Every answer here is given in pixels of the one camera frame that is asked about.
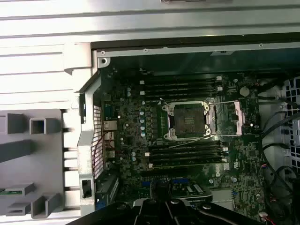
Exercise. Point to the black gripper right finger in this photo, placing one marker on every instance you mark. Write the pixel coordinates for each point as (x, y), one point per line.
(180, 213)

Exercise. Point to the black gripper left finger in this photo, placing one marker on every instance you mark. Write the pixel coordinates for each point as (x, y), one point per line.
(140, 213)

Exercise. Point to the thin metal locking lever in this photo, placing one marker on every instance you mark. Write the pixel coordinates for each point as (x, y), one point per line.
(187, 143)

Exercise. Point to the metal socket cover frame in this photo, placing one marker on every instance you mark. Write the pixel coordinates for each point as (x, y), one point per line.
(238, 126)

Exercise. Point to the CPU socket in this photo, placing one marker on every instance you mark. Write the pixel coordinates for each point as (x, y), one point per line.
(187, 119)

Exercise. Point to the RAM slot black clips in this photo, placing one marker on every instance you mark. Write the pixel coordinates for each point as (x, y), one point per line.
(185, 143)
(180, 85)
(185, 155)
(180, 95)

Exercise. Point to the black open PC case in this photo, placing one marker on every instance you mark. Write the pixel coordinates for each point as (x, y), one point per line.
(85, 145)

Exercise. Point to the green motherboard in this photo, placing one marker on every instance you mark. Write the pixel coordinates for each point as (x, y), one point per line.
(246, 150)

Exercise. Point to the grey plastic parts rack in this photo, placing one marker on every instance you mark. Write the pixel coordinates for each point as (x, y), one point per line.
(23, 168)

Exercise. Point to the green RAM stick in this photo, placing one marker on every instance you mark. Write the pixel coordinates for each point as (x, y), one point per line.
(11, 192)

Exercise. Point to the round coin battery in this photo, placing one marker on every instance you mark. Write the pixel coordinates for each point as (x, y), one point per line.
(245, 91)

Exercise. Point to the silver drive cage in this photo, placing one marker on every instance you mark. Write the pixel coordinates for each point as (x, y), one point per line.
(273, 104)

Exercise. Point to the beige case latch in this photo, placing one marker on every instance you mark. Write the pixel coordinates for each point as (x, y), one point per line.
(77, 56)

